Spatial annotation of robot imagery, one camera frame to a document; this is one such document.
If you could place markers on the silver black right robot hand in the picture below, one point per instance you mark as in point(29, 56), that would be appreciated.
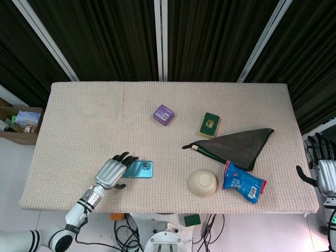
point(324, 173)

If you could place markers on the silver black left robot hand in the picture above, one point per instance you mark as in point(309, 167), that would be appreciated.
point(109, 170)

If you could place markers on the teal smartphone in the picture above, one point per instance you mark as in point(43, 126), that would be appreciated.
point(139, 170)

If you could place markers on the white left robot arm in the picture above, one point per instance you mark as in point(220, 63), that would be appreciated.
point(60, 231)

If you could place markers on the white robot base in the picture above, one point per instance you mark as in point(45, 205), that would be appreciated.
point(164, 236)

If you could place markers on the beige woven table mat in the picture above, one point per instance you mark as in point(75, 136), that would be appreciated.
point(105, 126)

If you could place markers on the orange block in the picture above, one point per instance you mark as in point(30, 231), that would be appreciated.
point(117, 216)

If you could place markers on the purple cube box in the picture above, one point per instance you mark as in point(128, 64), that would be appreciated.
point(163, 115)

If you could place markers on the blue snack bag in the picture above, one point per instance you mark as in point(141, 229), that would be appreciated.
point(242, 182)

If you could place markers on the dark grey folded cloth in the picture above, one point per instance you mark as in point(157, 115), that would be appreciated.
point(236, 148)

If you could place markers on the beige upturned bowl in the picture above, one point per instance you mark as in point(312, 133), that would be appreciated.
point(202, 182)

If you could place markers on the green block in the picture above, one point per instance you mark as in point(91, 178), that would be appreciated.
point(192, 220)

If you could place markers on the brown cardboard box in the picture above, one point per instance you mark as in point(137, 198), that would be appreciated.
point(19, 123)

